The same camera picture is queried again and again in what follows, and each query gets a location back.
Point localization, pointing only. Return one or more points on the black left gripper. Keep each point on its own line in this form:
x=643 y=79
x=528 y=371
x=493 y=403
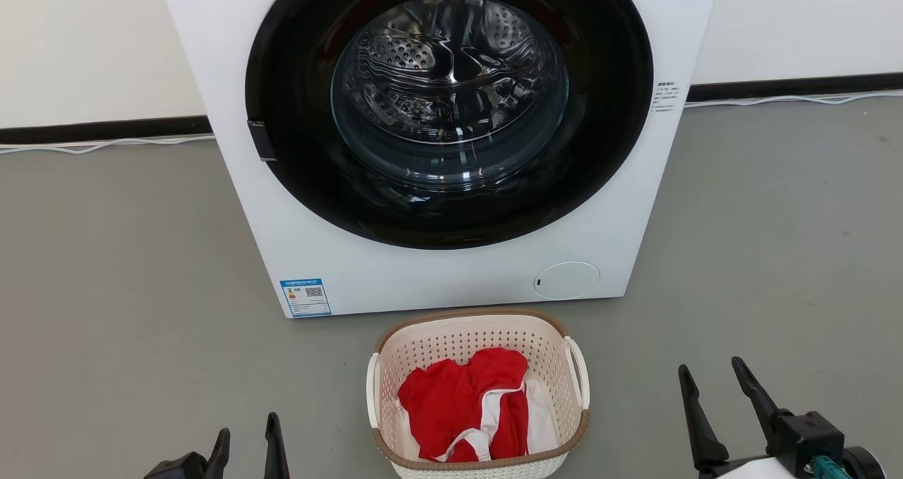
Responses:
x=180 y=468

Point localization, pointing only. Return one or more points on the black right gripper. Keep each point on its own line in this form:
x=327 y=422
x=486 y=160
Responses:
x=811 y=440

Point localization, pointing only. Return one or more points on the white perforated plastic laundry basket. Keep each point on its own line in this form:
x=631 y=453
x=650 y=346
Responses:
x=458 y=334

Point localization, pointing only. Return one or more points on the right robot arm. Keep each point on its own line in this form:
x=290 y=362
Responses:
x=864 y=463

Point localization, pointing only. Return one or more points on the blue-bordered energy label sticker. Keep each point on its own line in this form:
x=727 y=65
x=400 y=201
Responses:
x=305 y=297

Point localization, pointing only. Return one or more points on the white garment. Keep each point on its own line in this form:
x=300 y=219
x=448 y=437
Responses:
x=543 y=422

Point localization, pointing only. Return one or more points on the red garment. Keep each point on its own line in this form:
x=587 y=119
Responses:
x=444 y=401

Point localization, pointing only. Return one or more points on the round white filter cover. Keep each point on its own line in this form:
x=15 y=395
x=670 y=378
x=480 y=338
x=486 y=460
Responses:
x=566 y=280

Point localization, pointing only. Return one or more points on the white front-load washing machine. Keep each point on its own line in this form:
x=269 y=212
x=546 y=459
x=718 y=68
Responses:
x=437 y=281

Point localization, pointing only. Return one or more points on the round black glass washer door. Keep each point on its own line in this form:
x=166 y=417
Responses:
x=303 y=190

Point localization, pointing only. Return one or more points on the small text sticker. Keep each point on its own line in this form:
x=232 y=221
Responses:
x=664 y=96

